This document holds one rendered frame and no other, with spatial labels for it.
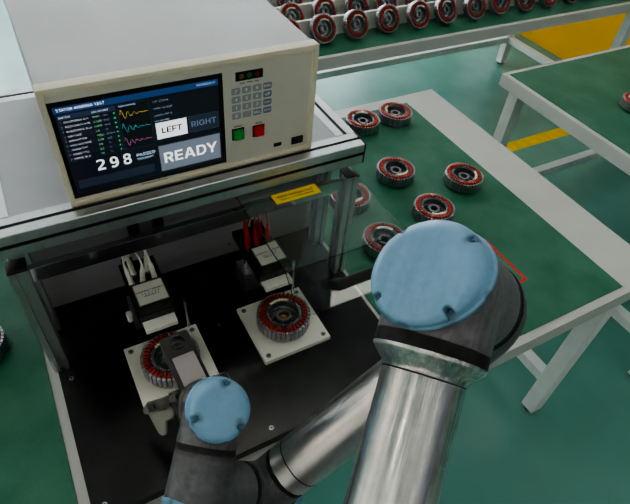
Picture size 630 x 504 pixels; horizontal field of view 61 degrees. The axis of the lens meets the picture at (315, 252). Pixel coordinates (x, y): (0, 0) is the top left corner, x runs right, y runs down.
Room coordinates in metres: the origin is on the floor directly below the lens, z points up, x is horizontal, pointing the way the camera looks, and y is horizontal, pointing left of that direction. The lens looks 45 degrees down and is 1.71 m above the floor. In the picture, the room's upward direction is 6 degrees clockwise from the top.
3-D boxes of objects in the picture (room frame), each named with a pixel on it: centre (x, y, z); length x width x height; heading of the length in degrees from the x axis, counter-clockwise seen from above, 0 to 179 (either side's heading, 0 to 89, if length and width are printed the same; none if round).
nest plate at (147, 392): (0.56, 0.26, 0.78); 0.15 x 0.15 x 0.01; 33
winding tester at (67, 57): (0.91, 0.32, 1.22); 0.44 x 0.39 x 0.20; 123
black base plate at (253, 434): (0.64, 0.16, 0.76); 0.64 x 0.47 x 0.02; 123
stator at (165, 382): (0.56, 0.26, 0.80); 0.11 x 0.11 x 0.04
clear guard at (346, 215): (0.74, 0.00, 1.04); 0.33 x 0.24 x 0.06; 33
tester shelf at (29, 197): (0.90, 0.33, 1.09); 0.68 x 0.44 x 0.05; 123
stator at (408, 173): (1.29, -0.21, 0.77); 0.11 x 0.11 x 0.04
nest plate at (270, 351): (0.69, 0.05, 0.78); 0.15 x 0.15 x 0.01; 33
